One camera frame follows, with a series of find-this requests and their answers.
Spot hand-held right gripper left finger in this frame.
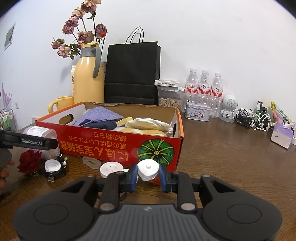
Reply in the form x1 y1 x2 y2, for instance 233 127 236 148
60 163 139 211

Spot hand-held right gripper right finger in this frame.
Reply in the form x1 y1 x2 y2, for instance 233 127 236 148
159 164 235 211

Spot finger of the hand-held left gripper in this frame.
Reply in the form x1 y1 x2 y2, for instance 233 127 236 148
43 138 58 149

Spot white rounded plastic cap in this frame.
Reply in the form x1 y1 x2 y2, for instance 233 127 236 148
136 160 160 183

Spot red cardboard box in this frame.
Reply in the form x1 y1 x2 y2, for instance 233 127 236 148
35 101 185 172

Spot navy blue pouch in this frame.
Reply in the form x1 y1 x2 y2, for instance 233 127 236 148
87 119 121 130

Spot purple woven pouch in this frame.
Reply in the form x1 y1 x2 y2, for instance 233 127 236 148
74 107 125 127

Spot white cloth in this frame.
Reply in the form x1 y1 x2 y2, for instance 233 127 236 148
125 118 174 136

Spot person's left hand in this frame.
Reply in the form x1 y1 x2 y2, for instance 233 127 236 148
0 160 15 194

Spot small orange item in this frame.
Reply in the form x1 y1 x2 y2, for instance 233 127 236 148
149 175 162 186

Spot clear container with white label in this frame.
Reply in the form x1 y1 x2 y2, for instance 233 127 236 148
23 126 61 160

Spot white ribbed bottle cap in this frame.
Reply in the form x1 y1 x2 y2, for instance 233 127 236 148
45 160 61 172

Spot white round perforated disc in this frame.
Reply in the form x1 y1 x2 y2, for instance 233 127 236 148
100 162 129 178

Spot red rose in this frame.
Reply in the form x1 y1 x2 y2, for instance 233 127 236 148
17 149 42 174

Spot yellow mug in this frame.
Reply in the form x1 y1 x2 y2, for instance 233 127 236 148
48 96 75 114

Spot translucent white plastic cap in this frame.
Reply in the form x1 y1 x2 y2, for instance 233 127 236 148
82 156 101 169

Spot yellow sponge cloth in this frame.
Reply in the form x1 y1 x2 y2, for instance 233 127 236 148
113 127 167 137

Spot yellow sponge block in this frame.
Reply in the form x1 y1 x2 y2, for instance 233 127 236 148
116 117 133 127

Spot white milk carton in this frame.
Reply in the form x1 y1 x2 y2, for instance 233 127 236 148
70 65 77 96

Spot printed tin box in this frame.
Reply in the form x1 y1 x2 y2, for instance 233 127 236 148
184 102 210 121

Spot yellow thermos jug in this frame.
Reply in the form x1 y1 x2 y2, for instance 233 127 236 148
73 43 105 104

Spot clear container of seeds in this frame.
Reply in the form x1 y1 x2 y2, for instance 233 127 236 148
157 86 185 108

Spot clear water bottle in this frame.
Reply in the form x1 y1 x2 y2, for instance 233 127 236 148
211 72 224 118
198 70 212 107
185 68 200 112

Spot small white flat box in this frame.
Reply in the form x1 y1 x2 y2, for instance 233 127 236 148
154 80 179 87

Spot white robot speaker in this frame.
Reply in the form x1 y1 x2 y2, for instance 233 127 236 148
219 94 239 122

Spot black paper bag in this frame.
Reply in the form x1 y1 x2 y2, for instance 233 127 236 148
105 27 161 106

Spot dried pink roses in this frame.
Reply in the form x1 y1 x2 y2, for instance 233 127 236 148
51 0 108 60

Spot black charger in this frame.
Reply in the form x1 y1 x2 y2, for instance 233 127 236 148
257 101 269 116

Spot purple tissue pack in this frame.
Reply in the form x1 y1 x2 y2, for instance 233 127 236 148
270 124 295 149

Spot wire storage rack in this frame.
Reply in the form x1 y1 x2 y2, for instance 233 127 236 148
0 109 18 132

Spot black coiled cable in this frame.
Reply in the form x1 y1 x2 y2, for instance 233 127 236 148
38 154 69 183

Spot purple plant wall sticker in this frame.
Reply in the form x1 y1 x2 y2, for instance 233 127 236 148
1 83 12 112

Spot wall picture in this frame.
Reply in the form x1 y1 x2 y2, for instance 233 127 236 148
4 22 17 50

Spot tangle of charging cables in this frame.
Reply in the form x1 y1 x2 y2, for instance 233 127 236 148
233 108 272 131

